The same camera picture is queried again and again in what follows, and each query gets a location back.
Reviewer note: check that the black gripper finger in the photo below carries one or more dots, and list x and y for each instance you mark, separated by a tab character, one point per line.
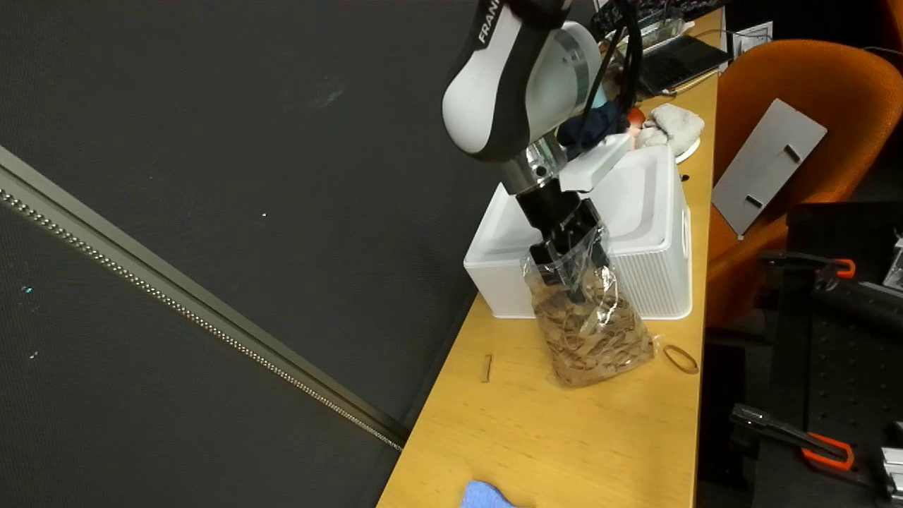
582	241
545	263

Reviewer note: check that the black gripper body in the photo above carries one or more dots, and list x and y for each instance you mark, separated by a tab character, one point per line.
555	214

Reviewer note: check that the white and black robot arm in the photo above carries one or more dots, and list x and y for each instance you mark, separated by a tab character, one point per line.
509	74

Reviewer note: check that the white plastic basket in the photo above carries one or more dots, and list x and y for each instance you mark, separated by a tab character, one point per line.
650	244

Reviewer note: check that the tan rubber band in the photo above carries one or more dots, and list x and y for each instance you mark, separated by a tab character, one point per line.
668	352

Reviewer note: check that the navy blue cloth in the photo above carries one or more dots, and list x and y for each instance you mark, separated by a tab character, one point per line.
602	118

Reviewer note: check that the red round object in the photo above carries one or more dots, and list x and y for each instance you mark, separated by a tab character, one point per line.
637	118

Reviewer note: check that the white plate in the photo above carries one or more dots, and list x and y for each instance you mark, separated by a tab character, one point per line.
692	152

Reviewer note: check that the light grey towel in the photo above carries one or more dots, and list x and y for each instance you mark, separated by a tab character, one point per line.
679	122

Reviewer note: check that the grey metal plate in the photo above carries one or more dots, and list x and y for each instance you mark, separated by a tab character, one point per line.
767	165

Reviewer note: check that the black laptop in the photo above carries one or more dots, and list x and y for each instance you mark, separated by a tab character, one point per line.
692	62

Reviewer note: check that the blue sponge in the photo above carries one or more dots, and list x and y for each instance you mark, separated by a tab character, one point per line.
485	495

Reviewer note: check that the orange chair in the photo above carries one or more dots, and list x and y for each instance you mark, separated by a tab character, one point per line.
829	94

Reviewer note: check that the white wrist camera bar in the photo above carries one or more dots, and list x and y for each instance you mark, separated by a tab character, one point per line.
593	170

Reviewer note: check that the aluminium rail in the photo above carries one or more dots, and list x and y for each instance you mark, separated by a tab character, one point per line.
187	293

